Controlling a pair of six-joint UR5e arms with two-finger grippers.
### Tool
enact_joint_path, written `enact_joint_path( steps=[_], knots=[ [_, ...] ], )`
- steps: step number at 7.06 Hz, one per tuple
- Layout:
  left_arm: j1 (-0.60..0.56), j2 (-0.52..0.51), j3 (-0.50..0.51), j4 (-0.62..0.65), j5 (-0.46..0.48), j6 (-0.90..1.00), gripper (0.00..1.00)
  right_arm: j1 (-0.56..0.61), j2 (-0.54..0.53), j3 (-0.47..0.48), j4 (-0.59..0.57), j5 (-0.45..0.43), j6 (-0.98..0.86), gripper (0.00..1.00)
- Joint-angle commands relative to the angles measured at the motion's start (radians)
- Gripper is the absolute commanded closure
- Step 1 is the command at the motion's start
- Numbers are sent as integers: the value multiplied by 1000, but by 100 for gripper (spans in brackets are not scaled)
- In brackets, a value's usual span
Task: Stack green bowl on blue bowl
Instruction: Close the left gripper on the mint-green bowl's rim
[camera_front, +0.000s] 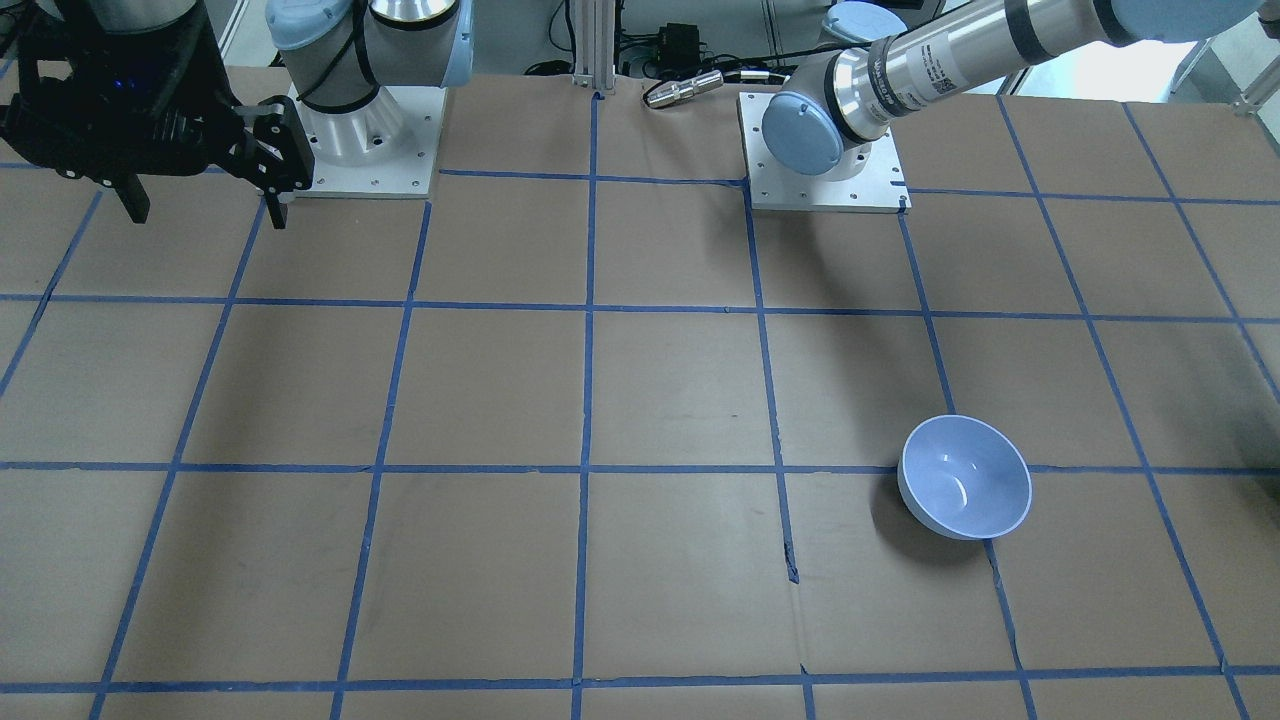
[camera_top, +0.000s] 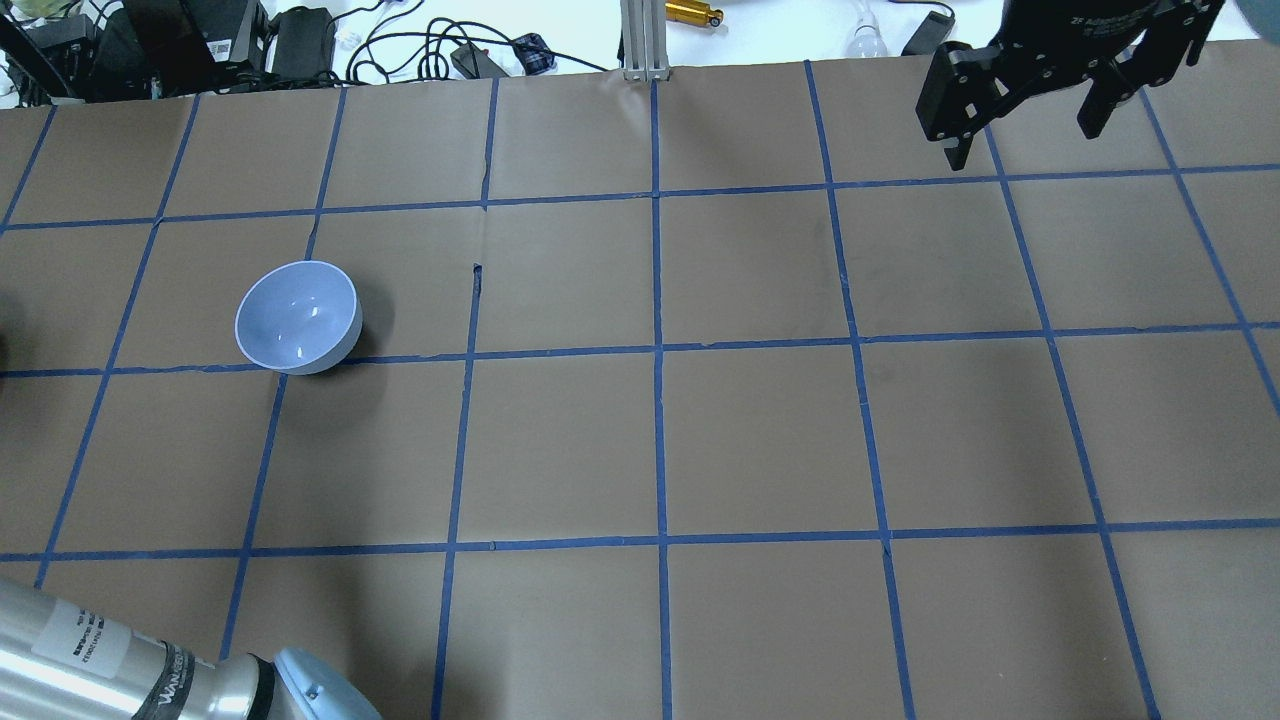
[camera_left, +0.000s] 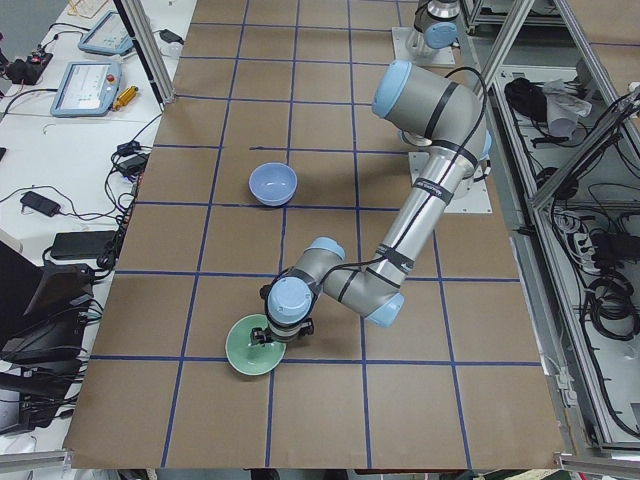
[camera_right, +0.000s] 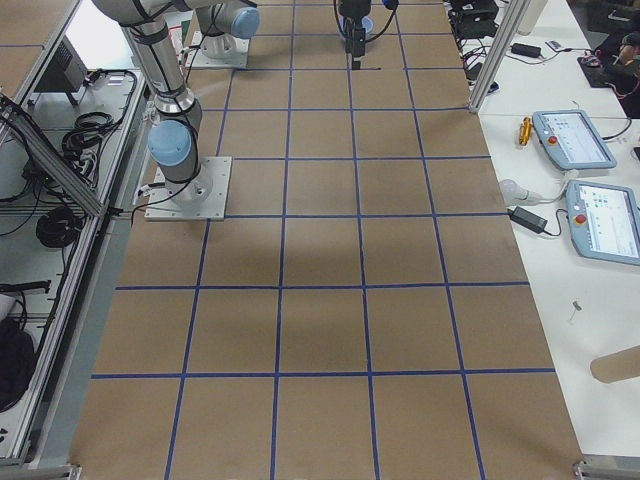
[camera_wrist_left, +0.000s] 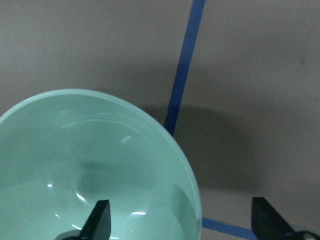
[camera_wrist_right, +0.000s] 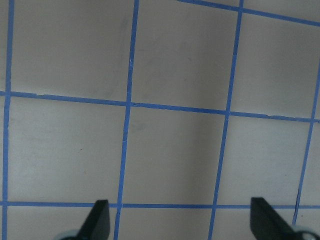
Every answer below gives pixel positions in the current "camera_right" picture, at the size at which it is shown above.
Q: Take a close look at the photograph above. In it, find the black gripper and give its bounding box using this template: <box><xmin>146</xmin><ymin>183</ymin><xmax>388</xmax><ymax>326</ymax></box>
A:
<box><xmin>338</xmin><ymin>0</ymin><xmax>371</xmax><ymax>70</ymax></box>

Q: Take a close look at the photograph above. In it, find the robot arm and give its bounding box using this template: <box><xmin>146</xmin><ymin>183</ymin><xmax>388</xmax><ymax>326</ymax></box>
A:
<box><xmin>192</xmin><ymin>1</ymin><xmax>371</xmax><ymax>70</ymax></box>
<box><xmin>94</xmin><ymin>1</ymin><xmax>212</xmax><ymax>206</ymax></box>

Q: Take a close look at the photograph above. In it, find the blue bowl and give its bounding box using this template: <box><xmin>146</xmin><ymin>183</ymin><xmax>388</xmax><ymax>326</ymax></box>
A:
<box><xmin>338</xmin><ymin>15</ymin><xmax>374</xmax><ymax>39</ymax></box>

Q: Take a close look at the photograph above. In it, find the yellow screwdriver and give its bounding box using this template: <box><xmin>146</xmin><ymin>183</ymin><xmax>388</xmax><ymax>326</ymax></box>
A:
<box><xmin>518</xmin><ymin>117</ymin><xmax>532</xmax><ymax>146</ymax></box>

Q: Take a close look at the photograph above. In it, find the white light bulb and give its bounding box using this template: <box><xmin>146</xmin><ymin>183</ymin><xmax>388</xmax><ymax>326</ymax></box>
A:
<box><xmin>499</xmin><ymin>179</ymin><xmax>543</xmax><ymax>206</ymax></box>

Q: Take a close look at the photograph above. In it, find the far teach pendant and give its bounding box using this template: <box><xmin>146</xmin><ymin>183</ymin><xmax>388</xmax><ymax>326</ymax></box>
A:
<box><xmin>532</xmin><ymin>110</ymin><xmax>617</xmax><ymax>171</ymax></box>

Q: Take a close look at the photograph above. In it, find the teach pendant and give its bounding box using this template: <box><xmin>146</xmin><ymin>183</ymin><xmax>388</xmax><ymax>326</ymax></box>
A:
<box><xmin>532</xmin><ymin>110</ymin><xmax>617</xmax><ymax>171</ymax></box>
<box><xmin>565</xmin><ymin>180</ymin><xmax>639</xmax><ymax>266</ymax></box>

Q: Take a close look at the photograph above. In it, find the black power adapter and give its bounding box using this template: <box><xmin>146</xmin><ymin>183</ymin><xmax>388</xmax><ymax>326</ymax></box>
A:
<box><xmin>508</xmin><ymin>206</ymin><xmax>547</xmax><ymax>234</ymax></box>

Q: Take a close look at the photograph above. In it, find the grey control box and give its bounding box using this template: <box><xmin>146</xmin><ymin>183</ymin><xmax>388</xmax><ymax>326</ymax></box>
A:
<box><xmin>35</xmin><ymin>36</ymin><xmax>88</xmax><ymax>106</ymax></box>

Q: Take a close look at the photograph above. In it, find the near teach pendant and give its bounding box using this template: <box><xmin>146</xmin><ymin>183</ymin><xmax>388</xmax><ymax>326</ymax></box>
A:
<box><xmin>565</xmin><ymin>180</ymin><xmax>639</xmax><ymax>266</ymax></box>

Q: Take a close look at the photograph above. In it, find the brown cardboard piece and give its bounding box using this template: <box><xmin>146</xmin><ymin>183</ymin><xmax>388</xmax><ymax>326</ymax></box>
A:
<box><xmin>590</xmin><ymin>346</ymin><xmax>640</xmax><ymax>384</ymax></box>

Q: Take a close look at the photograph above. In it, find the black cloth bag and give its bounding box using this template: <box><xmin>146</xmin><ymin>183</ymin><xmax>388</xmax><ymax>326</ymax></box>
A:
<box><xmin>0</xmin><ymin>318</ymin><xmax>36</xmax><ymax>412</ymax></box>

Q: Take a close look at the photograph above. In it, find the aluminium frame post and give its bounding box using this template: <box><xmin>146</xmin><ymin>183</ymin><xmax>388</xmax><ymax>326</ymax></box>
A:
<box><xmin>468</xmin><ymin>0</ymin><xmax>530</xmax><ymax>113</ymax></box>

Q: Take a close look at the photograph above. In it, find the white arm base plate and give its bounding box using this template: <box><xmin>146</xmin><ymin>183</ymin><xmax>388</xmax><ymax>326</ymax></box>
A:
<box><xmin>144</xmin><ymin>156</ymin><xmax>232</xmax><ymax>221</ymax></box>

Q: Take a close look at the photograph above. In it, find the coiled black cable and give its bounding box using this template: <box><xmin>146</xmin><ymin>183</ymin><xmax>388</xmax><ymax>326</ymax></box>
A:
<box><xmin>35</xmin><ymin>203</ymin><xmax>84</xmax><ymax>250</ymax></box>

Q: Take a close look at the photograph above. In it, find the aluminium frame rail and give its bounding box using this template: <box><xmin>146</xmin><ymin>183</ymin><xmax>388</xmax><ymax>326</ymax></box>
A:
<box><xmin>1</xmin><ymin>94</ymin><xmax>107</xmax><ymax>217</ymax></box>

